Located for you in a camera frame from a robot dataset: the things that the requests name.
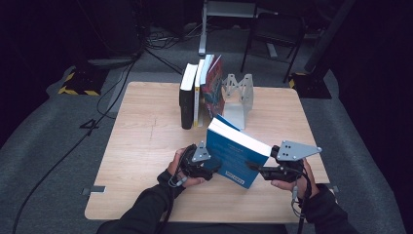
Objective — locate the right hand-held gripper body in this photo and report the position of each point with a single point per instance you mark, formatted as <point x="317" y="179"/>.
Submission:
<point x="295" y="151"/>

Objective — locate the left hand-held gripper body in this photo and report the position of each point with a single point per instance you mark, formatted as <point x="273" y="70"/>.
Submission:
<point x="195" y="165"/>

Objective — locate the blue book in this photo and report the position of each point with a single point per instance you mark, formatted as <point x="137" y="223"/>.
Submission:
<point x="230" y="156"/>

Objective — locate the grey metal bookend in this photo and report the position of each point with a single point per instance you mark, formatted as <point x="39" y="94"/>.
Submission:
<point x="235" y="113"/>

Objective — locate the yellow book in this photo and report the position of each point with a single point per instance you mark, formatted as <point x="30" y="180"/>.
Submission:
<point x="196" y="104"/>

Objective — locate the person's left hand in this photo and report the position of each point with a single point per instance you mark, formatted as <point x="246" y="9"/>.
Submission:
<point x="177" y="169"/>

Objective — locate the person's right hand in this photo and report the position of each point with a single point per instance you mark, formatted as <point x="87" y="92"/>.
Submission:
<point x="307" y="185"/>

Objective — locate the black yellow striped base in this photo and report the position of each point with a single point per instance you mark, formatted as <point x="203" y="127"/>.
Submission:
<point x="311" y="86"/>
<point x="81" y="84"/>

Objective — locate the grey table clamp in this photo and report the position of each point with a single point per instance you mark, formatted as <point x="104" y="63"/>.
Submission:
<point x="95" y="189"/>

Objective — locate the black chair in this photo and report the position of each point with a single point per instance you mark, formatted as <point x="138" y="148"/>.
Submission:
<point x="279" y="29"/>

